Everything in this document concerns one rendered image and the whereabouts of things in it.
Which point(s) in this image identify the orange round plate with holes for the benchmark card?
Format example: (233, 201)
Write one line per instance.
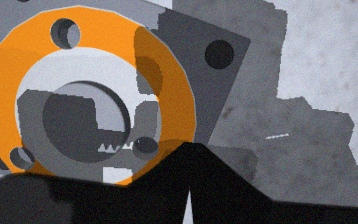
(113, 50)

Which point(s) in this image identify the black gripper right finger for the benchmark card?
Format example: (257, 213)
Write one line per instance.
(221, 196)

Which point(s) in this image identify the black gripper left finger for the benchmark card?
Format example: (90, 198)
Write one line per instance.
(156, 197)

